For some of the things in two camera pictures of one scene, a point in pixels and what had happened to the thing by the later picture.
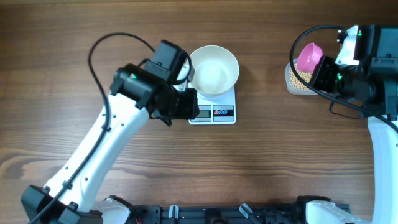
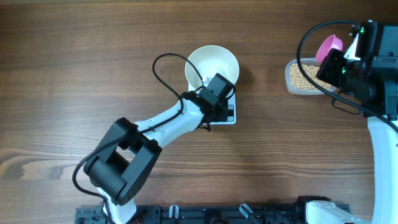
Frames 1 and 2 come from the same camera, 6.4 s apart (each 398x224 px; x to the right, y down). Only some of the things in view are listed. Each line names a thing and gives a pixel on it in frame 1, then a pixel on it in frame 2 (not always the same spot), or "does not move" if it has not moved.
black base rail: x=292 y=213 does not move
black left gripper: x=189 y=111 to x=222 y=114
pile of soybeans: x=306 y=76 does not move
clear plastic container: x=295 y=85 does not move
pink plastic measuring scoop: x=308 y=57 to x=331 y=42
